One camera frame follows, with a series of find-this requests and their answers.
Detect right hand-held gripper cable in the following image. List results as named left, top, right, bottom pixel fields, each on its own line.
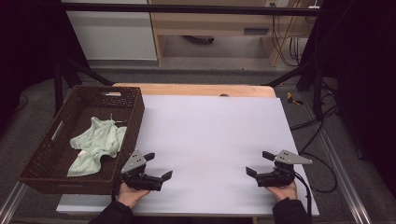
left=292, top=171, right=313, bottom=224

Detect left hand-held gripper cable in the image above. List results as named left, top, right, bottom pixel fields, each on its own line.
left=110, top=160, right=130, bottom=202

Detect yellow and black tape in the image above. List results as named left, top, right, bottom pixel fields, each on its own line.
left=286, top=91, right=304, bottom=106

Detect person's right hand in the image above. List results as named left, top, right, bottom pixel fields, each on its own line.
left=265, top=180, right=298, bottom=202

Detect black straight floor cable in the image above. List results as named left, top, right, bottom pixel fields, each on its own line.
left=289, top=105, right=340, bottom=132

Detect black curtain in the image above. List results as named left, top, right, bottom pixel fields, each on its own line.
left=0, top=0, right=90, bottom=132
left=311, top=0, right=396, bottom=200

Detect person's left hand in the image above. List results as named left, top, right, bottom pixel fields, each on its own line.
left=116, top=181, right=152, bottom=209

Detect brown woven basket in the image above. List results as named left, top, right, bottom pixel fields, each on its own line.
left=18, top=85, right=146, bottom=196

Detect light green baby shirt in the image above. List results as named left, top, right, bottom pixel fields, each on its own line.
left=66, top=114, right=128, bottom=177

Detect yellow hanging cable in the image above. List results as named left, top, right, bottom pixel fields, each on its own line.
left=274, top=0, right=302, bottom=66

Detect black metal stand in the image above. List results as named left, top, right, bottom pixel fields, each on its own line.
left=52, top=55, right=115, bottom=118
left=264, top=15, right=325, bottom=120

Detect black hanging cables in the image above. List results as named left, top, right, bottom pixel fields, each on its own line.
left=270, top=3, right=302, bottom=68

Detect white cabinet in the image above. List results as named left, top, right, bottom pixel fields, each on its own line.
left=60, top=0, right=158, bottom=62

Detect aluminium rail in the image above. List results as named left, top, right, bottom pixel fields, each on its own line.
left=306, top=96, right=373, bottom=224
left=0, top=181, right=27, bottom=224

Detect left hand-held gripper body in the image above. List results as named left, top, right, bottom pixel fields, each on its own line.
left=120, top=148, right=163, bottom=192

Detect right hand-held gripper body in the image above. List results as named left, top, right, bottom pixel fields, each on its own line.
left=256, top=149, right=314, bottom=188

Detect black looped floor cable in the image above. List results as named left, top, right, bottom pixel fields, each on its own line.
left=300, top=151, right=339, bottom=194

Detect hand-held gripper cable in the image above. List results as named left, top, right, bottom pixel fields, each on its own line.
left=292, top=171, right=313, bottom=224
left=110, top=160, right=130, bottom=202

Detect light wooden desk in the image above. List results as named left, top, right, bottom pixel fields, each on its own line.
left=148, top=0, right=316, bottom=68

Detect black horizontal frame bar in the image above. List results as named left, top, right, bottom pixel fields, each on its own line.
left=60, top=2, right=321, bottom=17

